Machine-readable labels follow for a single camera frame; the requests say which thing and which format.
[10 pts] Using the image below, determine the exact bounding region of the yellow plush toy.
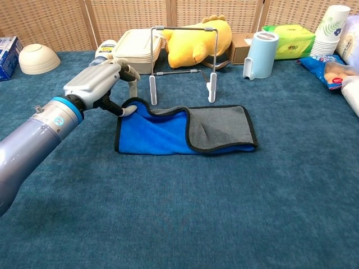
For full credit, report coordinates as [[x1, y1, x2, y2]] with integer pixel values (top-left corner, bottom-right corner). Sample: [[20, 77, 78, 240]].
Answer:
[[162, 14, 233, 69]]

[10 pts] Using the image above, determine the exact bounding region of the blue toothpaste box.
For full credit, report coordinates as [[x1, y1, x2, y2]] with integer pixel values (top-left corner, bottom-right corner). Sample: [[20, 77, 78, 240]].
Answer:
[[0, 36, 24, 82]]

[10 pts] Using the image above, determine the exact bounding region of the brown cardboard box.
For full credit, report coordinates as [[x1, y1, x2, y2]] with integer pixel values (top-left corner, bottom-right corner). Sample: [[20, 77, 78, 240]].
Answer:
[[229, 33, 256, 66]]

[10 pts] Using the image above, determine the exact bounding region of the blue cookie snack bag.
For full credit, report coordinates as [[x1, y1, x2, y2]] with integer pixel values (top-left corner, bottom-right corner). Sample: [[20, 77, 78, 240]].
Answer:
[[297, 54, 359, 90]]

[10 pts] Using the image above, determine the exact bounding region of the stack of paper cups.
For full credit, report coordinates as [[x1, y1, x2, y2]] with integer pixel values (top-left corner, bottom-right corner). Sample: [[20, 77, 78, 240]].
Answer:
[[310, 4, 351, 58]]

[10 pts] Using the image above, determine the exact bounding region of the green tissue pack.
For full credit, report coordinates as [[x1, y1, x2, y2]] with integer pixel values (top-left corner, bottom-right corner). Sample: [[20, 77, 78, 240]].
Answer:
[[261, 24, 316, 61]]

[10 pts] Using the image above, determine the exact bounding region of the light blue cylinder holder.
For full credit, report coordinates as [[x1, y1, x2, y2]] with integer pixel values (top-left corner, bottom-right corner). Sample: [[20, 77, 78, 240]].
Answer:
[[242, 31, 279, 81]]

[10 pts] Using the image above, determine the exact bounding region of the translucent white plastic bag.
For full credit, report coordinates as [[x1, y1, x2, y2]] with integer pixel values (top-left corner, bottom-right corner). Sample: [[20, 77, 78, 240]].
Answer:
[[340, 75, 359, 118]]

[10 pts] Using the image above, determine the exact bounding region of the grey and blue cloth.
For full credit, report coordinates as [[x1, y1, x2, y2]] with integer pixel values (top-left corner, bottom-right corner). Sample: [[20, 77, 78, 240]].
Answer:
[[114, 97, 259, 155]]

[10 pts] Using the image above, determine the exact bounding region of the blue carpet table cover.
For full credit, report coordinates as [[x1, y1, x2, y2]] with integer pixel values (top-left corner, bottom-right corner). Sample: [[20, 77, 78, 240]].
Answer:
[[0, 50, 359, 269]]

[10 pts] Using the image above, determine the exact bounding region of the metal rack with white feet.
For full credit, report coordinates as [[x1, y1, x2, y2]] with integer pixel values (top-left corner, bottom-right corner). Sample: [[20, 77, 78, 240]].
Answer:
[[148, 26, 218, 106]]

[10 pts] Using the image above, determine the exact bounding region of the wicker folding screen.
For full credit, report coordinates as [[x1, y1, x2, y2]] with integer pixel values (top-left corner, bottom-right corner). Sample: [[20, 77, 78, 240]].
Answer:
[[0, 0, 359, 54]]

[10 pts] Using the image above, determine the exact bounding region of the white mayonnaise squeeze bottle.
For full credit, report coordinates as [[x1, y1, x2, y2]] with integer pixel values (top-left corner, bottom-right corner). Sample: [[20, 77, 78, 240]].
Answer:
[[89, 39, 117, 68]]

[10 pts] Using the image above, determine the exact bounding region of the pale lavender large bag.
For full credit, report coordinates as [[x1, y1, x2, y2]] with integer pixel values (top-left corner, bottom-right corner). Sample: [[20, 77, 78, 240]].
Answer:
[[335, 14, 359, 67]]

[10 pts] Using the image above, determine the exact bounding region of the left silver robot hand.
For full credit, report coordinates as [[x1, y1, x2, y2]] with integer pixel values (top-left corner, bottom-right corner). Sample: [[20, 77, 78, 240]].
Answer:
[[63, 58, 140, 117]]

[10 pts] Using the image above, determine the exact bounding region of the beige lunch box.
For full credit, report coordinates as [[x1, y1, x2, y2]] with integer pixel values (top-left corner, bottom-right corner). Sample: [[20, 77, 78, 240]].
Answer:
[[112, 29, 164, 75]]

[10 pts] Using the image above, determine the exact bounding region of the beige upturned bowl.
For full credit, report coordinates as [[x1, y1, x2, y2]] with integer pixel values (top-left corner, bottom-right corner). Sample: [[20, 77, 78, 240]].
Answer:
[[18, 43, 61, 75]]

